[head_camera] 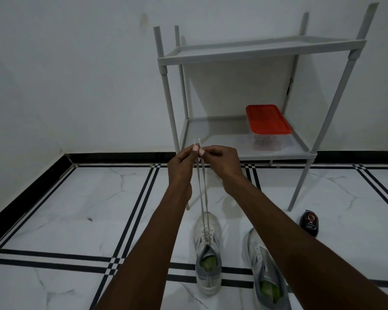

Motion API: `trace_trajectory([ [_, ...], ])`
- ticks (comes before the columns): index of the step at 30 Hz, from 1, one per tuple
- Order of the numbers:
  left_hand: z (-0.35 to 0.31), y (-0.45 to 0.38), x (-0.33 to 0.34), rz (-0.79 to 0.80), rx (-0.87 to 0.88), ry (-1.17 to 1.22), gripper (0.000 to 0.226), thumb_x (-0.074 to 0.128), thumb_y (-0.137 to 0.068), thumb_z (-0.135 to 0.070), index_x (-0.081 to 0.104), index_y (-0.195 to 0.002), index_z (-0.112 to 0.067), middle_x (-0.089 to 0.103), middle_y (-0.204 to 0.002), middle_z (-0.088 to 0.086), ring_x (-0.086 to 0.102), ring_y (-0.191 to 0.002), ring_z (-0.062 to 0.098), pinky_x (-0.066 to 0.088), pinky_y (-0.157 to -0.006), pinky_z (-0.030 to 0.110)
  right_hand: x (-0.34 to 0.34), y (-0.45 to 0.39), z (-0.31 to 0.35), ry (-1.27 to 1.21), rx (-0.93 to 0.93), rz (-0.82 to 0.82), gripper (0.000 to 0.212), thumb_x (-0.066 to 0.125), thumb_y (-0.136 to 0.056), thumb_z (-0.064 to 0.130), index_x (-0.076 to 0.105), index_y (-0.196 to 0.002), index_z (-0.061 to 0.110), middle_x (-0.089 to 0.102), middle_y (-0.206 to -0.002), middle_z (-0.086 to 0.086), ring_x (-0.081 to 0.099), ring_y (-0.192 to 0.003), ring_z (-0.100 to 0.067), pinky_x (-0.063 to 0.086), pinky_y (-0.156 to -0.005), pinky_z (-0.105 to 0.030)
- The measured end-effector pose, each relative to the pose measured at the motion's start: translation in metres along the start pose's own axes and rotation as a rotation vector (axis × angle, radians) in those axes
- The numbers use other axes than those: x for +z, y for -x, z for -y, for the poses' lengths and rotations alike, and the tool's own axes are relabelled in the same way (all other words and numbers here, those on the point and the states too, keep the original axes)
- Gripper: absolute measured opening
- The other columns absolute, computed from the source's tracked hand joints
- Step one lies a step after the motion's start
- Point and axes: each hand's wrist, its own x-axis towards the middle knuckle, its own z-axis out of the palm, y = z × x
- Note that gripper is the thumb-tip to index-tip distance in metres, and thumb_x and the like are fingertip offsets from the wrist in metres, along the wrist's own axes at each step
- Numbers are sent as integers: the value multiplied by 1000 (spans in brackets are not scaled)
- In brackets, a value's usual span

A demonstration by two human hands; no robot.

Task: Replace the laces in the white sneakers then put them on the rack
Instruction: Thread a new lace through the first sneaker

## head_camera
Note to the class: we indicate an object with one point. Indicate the person's left forearm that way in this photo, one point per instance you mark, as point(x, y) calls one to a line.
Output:
point(142, 258)

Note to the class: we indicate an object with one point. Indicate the grey metal shelf rack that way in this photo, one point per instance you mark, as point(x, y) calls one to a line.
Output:
point(262, 48)

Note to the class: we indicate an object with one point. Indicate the person's right hand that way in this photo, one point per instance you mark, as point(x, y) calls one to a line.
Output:
point(224, 166)

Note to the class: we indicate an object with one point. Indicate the white sneaker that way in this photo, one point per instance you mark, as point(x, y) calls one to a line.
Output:
point(208, 280)
point(262, 255)

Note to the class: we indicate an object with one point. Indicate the white shoelace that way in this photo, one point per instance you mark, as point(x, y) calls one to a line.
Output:
point(201, 196)

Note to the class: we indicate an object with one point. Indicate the red plastic lid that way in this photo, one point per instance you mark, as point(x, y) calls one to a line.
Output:
point(266, 119)

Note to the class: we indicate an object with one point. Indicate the person's right forearm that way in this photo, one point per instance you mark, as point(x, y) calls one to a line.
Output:
point(304, 255)

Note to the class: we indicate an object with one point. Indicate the person's left hand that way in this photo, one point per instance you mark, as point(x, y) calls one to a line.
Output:
point(181, 172)

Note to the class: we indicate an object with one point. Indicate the black shoe polish container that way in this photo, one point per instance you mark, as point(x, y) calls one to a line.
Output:
point(309, 224)

